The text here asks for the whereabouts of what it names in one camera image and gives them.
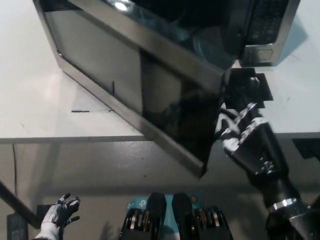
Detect small black clamp knob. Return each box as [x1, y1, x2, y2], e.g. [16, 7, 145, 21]
[248, 75, 261, 87]

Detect black flat box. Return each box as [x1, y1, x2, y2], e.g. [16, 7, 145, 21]
[6, 213, 29, 240]

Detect microwave door black glass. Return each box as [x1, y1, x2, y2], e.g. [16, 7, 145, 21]
[32, 0, 227, 180]

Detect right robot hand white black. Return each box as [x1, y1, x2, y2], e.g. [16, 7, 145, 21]
[214, 102, 301, 209]

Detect glass turntable plate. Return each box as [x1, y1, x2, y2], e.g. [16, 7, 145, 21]
[191, 29, 239, 65]

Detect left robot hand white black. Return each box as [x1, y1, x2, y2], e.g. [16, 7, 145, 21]
[34, 192, 81, 240]

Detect black robot legs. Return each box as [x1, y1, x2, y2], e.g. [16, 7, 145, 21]
[119, 191, 232, 240]

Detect dark diagonal metal bar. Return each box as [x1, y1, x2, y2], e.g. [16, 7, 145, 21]
[0, 179, 39, 226]

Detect black tape patch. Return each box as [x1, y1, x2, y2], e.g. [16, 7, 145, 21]
[223, 66, 274, 110]

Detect thin black cable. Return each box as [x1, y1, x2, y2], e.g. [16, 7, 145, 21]
[11, 143, 18, 187]

